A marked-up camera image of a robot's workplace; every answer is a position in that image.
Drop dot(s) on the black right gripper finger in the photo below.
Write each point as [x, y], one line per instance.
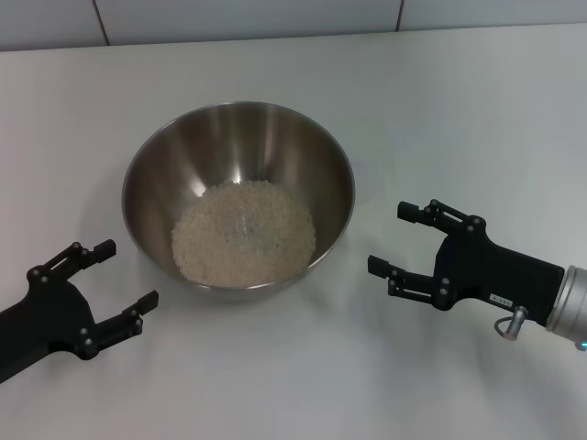
[413, 284]
[435, 215]

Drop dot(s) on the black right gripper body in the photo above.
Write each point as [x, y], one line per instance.
[495, 275]

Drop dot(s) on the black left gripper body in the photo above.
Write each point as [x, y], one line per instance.
[50, 311]

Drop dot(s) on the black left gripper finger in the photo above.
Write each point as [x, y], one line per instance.
[119, 325]
[82, 256]

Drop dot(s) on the white rice grains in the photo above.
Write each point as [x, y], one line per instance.
[238, 238]

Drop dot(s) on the stainless steel mixing bowl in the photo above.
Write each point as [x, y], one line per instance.
[238, 146]

